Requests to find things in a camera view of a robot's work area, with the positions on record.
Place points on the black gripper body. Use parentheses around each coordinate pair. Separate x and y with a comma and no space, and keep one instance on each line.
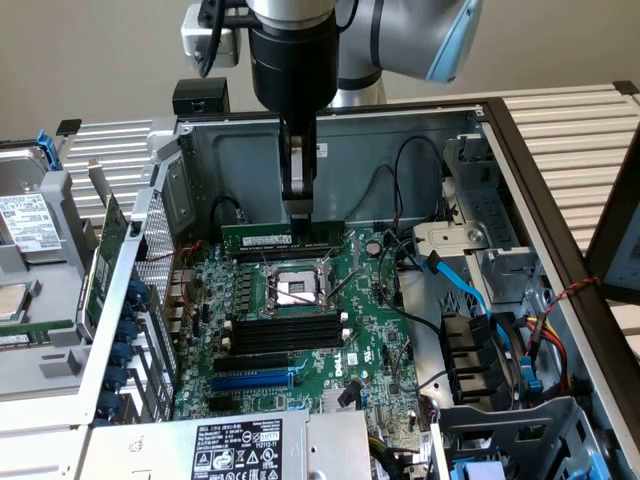
(295,65)

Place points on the small silver heat sink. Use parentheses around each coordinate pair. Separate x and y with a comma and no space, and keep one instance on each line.
(340,399)

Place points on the black framed panel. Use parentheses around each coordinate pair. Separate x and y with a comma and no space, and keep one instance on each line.
(615,240)

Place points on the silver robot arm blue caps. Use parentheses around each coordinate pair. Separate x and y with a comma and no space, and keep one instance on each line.
(400,35)

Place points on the CPU socket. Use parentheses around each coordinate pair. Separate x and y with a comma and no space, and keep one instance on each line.
(295,290)

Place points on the long black expansion slot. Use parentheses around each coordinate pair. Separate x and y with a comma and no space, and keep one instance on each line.
(250,363)

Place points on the blue plastic clip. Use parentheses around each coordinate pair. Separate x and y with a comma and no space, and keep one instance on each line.
(532,385)

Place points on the open black silver PC case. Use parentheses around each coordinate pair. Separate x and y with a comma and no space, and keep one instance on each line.
(350,170)

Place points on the green graphics card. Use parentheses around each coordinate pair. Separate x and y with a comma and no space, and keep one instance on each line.
(107,235)

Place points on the silver power supply with label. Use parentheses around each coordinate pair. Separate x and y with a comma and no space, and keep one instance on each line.
(150,450)

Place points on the black RAM slot white latches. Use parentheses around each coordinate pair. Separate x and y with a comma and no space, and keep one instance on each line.
(285,346)
(285,330)
(320,250)

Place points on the green Dell motherboard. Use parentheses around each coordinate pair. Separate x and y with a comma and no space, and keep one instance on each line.
(370,310)

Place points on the blue plastic disk bracket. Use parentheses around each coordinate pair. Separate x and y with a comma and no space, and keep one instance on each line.
(48,150)

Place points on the blue card retention latch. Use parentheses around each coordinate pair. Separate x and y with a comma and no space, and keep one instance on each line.
(106,400)
(135,291)
(120,354)
(126,331)
(114,376)

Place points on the long blue expansion slot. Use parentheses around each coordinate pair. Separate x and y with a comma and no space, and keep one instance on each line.
(250,383)

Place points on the grey metal drive cage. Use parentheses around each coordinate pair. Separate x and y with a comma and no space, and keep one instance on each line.
(525,430)

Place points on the silver metal disk bay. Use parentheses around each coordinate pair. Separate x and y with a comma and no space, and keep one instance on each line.
(500,260)

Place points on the black plastic fan shroud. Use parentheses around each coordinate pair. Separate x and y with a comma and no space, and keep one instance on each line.
(465,350)

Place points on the black table corner cap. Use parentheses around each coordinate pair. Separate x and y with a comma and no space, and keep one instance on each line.
(625,87)
(69,126)

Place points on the thin metal locking lever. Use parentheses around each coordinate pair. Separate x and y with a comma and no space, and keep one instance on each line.
(267,262)
(295,295)

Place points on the silver CPU chip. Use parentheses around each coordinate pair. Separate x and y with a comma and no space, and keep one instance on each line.
(12,302)

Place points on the silver hard disk white label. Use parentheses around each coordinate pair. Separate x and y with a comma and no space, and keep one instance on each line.
(30,220)

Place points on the grey drive tray with disk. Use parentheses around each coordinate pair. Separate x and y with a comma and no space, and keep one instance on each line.
(55,280)

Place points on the silver coin battery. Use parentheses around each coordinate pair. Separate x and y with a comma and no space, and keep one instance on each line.
(373,246)

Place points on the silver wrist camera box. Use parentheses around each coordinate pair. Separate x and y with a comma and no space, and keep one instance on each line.
(192,37)

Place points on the short black expansion slot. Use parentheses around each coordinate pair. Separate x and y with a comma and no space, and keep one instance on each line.
(220,404)

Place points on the black box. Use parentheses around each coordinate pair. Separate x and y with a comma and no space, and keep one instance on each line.
(200,92)

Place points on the silver metal socket cover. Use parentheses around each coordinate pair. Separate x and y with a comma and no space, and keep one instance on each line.
(356,245)

